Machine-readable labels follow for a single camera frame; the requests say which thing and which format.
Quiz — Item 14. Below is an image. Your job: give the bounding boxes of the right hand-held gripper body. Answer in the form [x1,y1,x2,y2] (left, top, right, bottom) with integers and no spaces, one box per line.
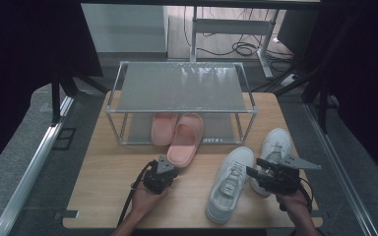
[262,154,323,195]

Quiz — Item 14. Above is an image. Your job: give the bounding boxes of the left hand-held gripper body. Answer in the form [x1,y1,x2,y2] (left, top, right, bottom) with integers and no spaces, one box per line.
[143,155,178,195]

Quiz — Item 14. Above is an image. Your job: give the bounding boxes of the white sneaker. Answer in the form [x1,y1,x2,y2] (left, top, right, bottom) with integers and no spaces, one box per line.
[205,146,256,225]
[250,127,293,198]

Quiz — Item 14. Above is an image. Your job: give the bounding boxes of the pink slipper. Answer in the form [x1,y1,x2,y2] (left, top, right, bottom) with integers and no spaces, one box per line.
[150,112,180,147]
[166,112,205,169]

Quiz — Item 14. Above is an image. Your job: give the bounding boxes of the metal shoe rack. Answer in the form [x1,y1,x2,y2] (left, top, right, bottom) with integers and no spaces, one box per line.
[104,60,259,146]

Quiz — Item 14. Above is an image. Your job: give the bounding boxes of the person's left hand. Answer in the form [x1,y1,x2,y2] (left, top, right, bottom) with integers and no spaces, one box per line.
[131,183,169,217]

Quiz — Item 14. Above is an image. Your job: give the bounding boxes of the person's right hand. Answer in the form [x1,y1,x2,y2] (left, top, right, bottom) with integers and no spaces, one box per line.
[275,190,309,214]

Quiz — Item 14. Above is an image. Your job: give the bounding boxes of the black metal stand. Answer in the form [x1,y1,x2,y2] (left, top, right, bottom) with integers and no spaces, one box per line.
[252,13,358,132]
[50,70,109,126]

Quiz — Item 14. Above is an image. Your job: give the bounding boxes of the white power strip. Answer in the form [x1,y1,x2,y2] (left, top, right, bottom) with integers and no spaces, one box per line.
[280,73,299,88]

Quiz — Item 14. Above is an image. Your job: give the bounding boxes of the black computer case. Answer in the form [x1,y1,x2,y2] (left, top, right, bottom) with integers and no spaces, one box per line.
[277,9,313,57]

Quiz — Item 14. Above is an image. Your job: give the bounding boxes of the dark curtain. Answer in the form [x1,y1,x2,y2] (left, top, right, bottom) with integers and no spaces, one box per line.
[0,0,104,180]
[308,0,378,188]

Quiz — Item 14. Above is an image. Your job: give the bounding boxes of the grey cabinet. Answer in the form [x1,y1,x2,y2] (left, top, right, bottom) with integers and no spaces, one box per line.
[81,3,169,54]

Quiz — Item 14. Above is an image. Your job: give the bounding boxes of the left hand-held gripper cable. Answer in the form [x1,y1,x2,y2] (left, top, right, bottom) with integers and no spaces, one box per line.
[117,159,158,227]

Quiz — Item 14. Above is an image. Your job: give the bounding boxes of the hand-held gripper cable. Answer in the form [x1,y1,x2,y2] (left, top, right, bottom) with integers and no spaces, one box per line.
[117,159,158,227]
[279,178,313,236]

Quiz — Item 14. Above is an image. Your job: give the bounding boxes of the right hand-held gripper cable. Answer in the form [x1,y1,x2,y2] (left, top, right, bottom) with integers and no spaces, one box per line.
[279,178,313,236]

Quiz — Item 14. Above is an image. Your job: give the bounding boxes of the aluminium rail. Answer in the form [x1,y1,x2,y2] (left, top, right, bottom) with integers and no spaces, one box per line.
[303,101,378,236]
[0,96,75,236]

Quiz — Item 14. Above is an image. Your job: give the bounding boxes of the black floor cables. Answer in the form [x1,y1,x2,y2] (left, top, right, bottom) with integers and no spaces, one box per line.
[183,6,293,63]

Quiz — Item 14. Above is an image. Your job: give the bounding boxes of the white desk frame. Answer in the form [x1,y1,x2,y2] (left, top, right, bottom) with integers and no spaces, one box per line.
[189,6,281,80]

